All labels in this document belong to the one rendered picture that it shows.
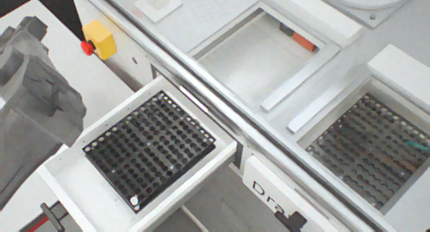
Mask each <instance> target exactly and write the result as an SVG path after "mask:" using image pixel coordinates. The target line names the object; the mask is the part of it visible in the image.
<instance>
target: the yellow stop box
mask: <svg viewBox="0 0 430 232"><path fill-rule="evenodd" d="M82 31H83V33H84V35H85V38H86V40H87V43H88V42H89V43H90V44H91V45H92V47H93V51H94V52H95V53H96V54H97V55H98V56H99V57H100V58H101V59H103V60H106V59H107V58H108V57H110V56H111V55H114V54H115V53H116V48H115V44H114V38H113V34H112V33H111V32H110V31H109V30H108V29H106V28H105V27H104V26H103V25H102V24H101V23H100V22H98V21H97V20H94V21H92V22H90V23H88V24H86V25H85V26H83V27H82Z"/></svg>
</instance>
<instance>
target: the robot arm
mask: <svg viewBox="0 0 430 232"><path fill-rule="evenodd" d="M47 28H48V26H47V24H46V23H44V22H42V21H41V20H40V19H38V18H37V17H36V16H35V15H34V16H33V17H30V16H26V17H24V18H23V20H22V21H21V22H20V23H19V24H18V26H17V27H16V28H14V27H12V26H10V25H9V26H8V27H7V28H6V29H5V30H4V31H3V32H2V34H1V35H0V98H1V99H2V100H3V101H4V102H5V104H4V106H2V107H1V109H0V212H1V211H2V210H3V208H5V207H6V205H7V204H8V203H9V201H10V200H11V199H12V197H13V195H14V194H15V193H16V192H17V191H18V190H19V189H20V187H21V186H22V185H23V184H24V183H25V182H26V180H27V179H28V178H29V177H30V175H31V174H33V173H34V172H35V171H36V170H37V169H38V168H39V167H40V166H41V165H43V164H44V163H45V162H46V161H47V160H48V159H49V158H50V157H51V156H55V155H56V154H57V152H58V151H59V150H60V148H61V147H62V146H63V145H66V146H68V147H69V148H71V147H72V146H73V145H74V143H75V142H76V141H77V140H78V139H79V137H80V136H81V133H82V131H83V118H84V117H85V116H86V113H87V107H86V106H85V105H84V103H83V102H82V96H81V93H80V92H78V91H77V90H76V89H74V88H73V87H71V86H70V85H69V83H68V81H67V80H66V79H65V78H64V76H63V75H62V74H61V73H60V72H58V71H57V70H56V69H55V66H54V65H53V63H52V61H51V60H50V58H49V57H48V51H49V49H48V48H47V46H46V45H44V44H43V43H42V42H41V41H42V39H43V38H44V37H45V36H46V35H47Z"/></svg>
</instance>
